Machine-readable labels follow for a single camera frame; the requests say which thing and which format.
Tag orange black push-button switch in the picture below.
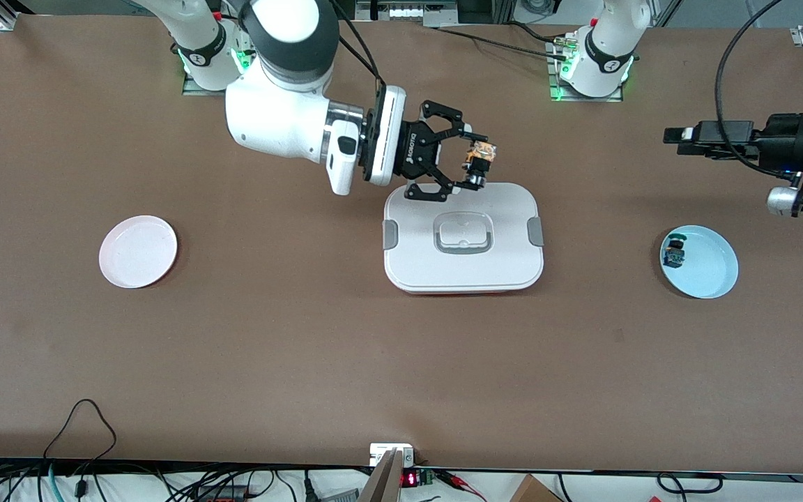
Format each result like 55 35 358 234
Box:
461 139 498 190

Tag white lunch box grey clips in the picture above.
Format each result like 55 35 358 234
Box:
382 183 545 295

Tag brown cardboard box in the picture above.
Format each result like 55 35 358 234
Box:
510 474 563 502

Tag light blue round plate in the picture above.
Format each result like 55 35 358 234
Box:
659 225 739 299

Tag white power block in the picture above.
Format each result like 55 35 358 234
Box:
369 443 415 466

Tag red clip lead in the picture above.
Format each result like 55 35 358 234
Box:
436 470 487 501

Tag white round plate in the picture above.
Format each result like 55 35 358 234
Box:
99 215 178 289

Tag wooden slat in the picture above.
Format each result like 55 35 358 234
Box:
358 449 404 502

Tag black cable across table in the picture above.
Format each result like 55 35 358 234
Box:
436 21 573 60

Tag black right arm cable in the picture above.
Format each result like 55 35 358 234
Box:
332 0 385 93

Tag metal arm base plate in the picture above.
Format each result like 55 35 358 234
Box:
548 38 624 103
181 31 261 96

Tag black coiled cable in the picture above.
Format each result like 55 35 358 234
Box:
656 473 724 494

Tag black looped cable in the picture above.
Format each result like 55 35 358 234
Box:
43 399 118 462

